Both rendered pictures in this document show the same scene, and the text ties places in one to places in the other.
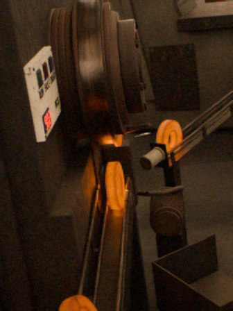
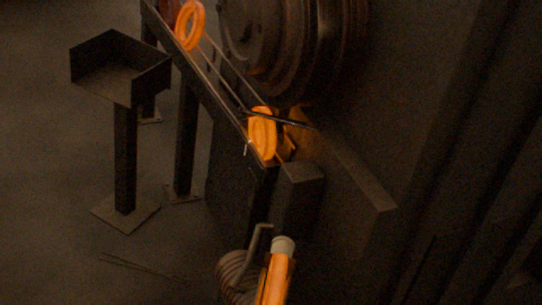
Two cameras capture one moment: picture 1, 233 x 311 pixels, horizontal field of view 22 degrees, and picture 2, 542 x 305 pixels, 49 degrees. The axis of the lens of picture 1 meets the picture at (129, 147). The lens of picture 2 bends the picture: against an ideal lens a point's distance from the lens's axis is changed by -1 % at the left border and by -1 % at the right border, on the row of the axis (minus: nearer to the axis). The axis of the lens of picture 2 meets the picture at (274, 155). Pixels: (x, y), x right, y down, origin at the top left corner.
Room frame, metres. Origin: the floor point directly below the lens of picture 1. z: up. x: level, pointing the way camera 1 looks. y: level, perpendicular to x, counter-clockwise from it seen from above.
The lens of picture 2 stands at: (2.95, -0.73, 1.78)
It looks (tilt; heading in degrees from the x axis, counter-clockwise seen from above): 39 degrees down; 143
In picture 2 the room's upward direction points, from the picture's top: 12 degrees clockwise
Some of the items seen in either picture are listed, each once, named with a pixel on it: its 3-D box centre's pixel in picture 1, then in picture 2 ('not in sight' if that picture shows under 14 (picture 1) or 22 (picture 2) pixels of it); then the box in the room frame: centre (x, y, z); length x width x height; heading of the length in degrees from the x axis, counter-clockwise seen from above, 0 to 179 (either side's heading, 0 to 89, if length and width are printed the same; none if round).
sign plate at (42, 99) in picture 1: (44, 91); not in sight; (1.49, 0.19, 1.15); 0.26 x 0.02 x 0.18; 175
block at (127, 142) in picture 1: (120, 173); (295, 202); (2.06, 0.05, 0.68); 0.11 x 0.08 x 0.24; 85
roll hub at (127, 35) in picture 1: (133, 66); (246, 15); (1.82, -0.04, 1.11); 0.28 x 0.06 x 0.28; 175
